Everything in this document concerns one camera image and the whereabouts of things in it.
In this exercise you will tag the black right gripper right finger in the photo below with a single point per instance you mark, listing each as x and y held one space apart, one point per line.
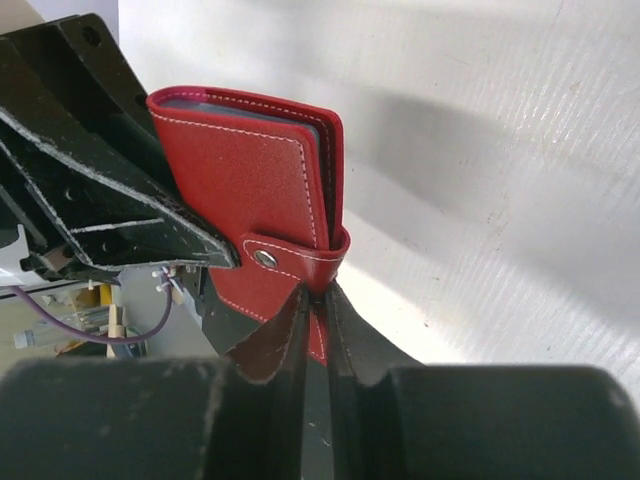
395 418

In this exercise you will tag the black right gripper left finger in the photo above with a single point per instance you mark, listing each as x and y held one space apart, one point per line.
236 416

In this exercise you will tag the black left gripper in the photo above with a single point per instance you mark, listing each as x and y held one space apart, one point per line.
85 186

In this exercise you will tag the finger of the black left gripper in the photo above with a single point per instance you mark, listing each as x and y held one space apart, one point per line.
222 326

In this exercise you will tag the red leather card holder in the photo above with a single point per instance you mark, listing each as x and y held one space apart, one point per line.
268 173

